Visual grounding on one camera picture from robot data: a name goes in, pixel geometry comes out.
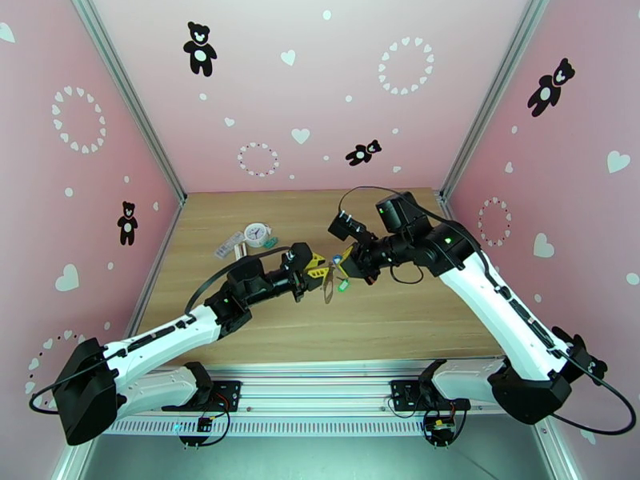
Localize white alarm clock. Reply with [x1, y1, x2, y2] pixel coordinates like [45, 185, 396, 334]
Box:
[243, 222, 271, 250]

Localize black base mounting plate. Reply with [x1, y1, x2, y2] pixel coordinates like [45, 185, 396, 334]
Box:
[206, 379, 245, 412]
[390, 379, 426, 412]

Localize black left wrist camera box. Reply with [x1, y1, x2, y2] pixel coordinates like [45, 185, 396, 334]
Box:
[286, 242, 312, 273]

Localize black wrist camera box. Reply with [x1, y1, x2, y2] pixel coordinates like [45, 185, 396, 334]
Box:
[286, 242, 312, 273]
[327, 210, 371, 243]

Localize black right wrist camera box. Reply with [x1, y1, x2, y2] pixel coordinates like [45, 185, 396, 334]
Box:
[327, 210, 371, 243]

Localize thin black cable loop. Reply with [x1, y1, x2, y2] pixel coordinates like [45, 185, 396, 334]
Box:
[389, 258, 426, 287]

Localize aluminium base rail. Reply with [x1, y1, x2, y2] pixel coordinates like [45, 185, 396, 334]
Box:
[99, 362, 506, 425]

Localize white slotted cable duct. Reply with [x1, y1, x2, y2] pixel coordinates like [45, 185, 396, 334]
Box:
[105, 417, 434, 437]

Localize aluminium frame post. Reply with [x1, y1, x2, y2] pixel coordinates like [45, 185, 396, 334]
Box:
[436, 0, 557, 205]
[50, 437, 98, 480]
[67, 0, 190, 205]
[530, 423, 571, 480]

